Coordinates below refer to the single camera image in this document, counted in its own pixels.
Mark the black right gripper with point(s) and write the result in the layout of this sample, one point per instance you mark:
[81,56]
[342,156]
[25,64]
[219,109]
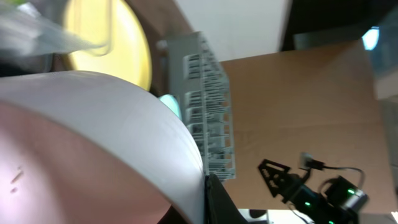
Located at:
[277,178]

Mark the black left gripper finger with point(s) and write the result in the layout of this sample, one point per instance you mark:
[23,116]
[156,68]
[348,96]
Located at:
[219,207]

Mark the white rice bowl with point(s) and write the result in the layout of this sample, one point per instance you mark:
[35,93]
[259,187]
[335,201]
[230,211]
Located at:
[86,147]

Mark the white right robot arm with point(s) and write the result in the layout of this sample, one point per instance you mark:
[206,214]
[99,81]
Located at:
[337,200]

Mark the grey dishwasher rack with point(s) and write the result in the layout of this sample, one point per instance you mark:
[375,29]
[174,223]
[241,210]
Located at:
[201,87]

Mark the clear plastic waste bin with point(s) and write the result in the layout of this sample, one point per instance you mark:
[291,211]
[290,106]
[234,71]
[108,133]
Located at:
[25,32]

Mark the light blue bowl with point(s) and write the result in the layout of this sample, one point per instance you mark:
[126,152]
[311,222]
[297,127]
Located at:
[171,102]

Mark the yellow plate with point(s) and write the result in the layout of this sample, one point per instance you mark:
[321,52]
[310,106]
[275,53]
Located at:
[121,47]

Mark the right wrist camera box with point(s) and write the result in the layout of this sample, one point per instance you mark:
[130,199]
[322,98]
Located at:
[305,161]

